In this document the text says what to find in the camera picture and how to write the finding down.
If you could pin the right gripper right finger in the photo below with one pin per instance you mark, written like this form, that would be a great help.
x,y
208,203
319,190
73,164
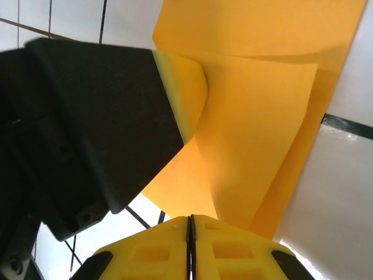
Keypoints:
x,y
239,256

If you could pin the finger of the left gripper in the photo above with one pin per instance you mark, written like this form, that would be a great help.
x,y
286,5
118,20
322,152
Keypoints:
x,y
125,111

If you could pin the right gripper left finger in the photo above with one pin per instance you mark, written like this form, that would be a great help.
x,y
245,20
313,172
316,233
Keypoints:
x,y
151,256

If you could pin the orange cloth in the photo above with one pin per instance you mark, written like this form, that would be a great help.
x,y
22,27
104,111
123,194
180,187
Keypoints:
x,y
247,116

